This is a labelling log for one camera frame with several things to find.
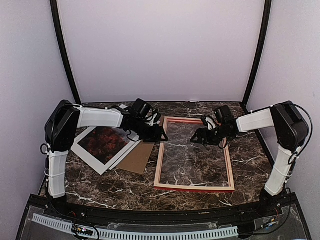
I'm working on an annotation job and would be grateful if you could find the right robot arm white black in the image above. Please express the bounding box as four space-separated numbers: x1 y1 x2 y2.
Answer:
190 101 313 197

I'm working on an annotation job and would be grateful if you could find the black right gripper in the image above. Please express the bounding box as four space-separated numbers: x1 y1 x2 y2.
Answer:
191 125 231 146

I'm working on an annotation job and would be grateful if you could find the brown cardboard backing board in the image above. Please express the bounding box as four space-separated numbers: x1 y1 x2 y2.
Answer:
116 141 155 175

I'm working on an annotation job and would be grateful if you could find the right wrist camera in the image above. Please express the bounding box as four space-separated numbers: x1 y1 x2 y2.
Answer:
214 105 234 125

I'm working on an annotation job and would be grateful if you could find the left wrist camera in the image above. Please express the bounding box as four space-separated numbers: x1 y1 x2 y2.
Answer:
131 98 152 119

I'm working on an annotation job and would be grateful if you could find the white mat with photo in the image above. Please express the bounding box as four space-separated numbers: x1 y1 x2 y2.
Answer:
70 104 141 176

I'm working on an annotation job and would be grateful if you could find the black front rail base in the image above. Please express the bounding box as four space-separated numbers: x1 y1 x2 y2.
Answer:
16 193 310 240

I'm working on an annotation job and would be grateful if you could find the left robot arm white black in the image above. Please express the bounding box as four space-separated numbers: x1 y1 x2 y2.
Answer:
41 98 168 218

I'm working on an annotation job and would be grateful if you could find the black enclosure frame post left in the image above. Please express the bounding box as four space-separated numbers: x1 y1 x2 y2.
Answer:
49 0 82 105

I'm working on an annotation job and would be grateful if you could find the white backing sheet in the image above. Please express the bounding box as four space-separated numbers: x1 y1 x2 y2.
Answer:
107 103 143 171

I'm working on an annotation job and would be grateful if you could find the clear acrylic sheet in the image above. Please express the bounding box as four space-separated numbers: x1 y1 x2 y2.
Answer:
159 121 230 187

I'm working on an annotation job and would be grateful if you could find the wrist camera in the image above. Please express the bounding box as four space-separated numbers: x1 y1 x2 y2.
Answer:
214 105 234 125
131 98 152 119

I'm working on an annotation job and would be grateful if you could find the white slotted cable duct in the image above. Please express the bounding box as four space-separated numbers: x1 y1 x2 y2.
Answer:
32 213 239 240

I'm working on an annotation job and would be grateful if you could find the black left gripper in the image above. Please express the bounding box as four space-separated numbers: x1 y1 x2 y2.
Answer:
133 118 169 143

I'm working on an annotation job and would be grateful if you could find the black enclosure frame post right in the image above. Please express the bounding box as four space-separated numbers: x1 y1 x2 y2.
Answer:
241 0 272 107

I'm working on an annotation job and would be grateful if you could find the red wooden picture frame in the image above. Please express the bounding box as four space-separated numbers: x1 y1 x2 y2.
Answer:
154 117 235 193

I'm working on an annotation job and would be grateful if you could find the black enclosure frame post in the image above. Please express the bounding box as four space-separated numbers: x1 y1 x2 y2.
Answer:
49 0 82 105
241 0 272 107

